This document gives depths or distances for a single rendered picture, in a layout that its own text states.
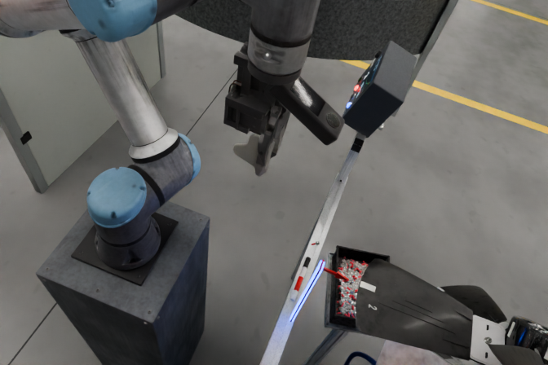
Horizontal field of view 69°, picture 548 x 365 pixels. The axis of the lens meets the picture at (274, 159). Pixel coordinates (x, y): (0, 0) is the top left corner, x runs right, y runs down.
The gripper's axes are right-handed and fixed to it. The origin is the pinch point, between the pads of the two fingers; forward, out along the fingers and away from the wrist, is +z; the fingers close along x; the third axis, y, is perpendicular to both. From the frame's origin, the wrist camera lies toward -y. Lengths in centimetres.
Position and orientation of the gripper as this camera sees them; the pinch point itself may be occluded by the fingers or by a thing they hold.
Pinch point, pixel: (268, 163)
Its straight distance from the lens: 65.9
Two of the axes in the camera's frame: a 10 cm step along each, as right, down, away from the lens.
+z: -1.5, 6.4, 7.6
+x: -3.8, 6.7, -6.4
